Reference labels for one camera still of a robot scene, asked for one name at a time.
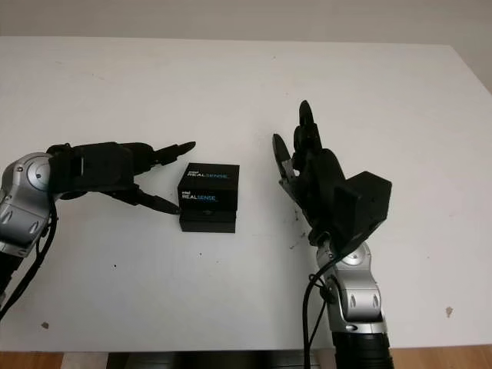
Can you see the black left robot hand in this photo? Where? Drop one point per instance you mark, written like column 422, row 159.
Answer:
column 153, row 165

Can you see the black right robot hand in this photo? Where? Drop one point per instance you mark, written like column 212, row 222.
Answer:
column 315, row 180

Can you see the black RealSense box lid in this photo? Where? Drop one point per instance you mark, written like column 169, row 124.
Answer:
column 209, row 188

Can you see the dark robot torso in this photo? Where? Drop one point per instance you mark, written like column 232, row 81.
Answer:
column 215, row 357

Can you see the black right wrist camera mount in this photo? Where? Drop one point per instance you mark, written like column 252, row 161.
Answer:
column 365, row 207

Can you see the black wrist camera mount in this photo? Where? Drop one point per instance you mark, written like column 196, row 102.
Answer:
column 365, row 207
column 92, row 169

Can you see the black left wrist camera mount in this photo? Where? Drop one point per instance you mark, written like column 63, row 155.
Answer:
column 92, row 169

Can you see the black camera box base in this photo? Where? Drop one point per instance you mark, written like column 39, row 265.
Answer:
column 207, row 223

